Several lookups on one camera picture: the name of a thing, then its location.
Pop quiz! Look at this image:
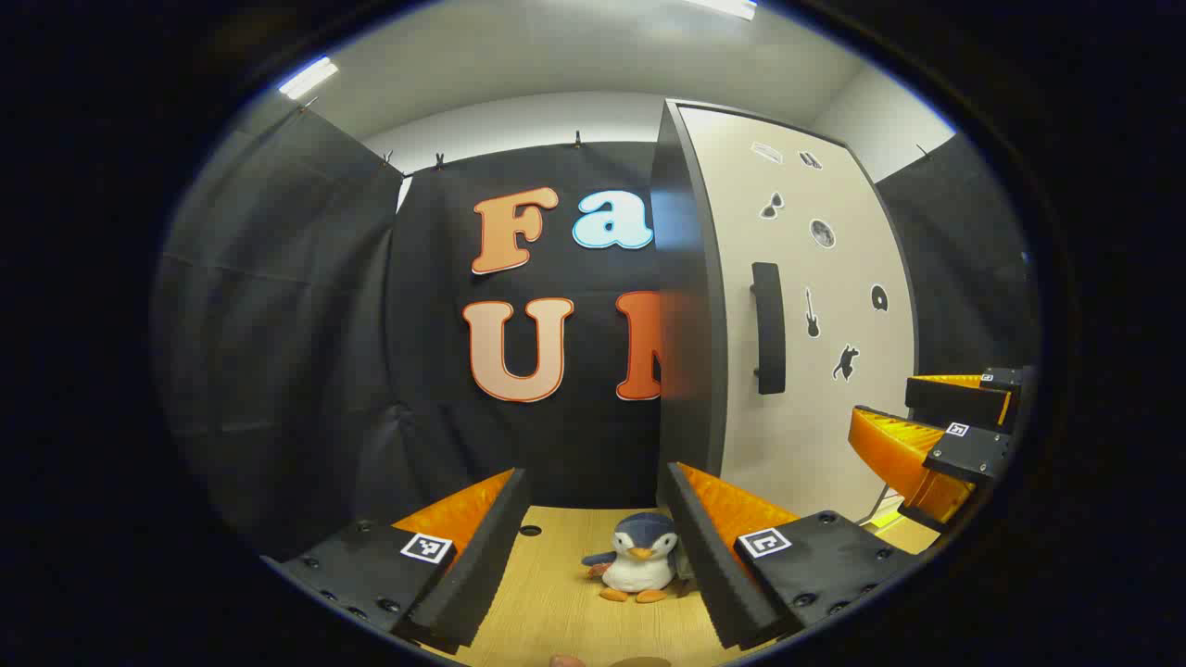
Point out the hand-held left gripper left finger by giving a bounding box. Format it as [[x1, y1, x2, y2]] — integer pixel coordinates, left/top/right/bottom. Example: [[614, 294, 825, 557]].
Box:
[[262, 468, 531, 654]]

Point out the black backdrop cloth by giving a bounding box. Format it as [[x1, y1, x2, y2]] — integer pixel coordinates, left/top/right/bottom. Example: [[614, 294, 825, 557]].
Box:
[[153, 100, 1043, 557]]

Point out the penguin plush toy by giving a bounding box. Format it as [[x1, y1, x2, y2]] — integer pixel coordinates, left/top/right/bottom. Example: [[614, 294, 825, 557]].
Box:
[[582, 512, 687, 605]]

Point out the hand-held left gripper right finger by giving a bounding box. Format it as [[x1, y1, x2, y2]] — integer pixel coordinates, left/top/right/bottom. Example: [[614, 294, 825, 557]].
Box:
[[656, 461, 920, 651]]

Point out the white cabinet door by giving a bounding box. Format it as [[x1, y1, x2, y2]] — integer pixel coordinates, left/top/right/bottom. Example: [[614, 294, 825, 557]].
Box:
[[676, 105, 918, 520]]

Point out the black door handle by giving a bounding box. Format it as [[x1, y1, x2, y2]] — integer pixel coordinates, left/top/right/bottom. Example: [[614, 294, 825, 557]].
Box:
[[751, 262, 788, 396]]

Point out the grey cabinet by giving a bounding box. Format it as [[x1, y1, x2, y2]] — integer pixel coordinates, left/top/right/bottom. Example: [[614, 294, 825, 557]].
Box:
[[649, 97, 920, 520]]

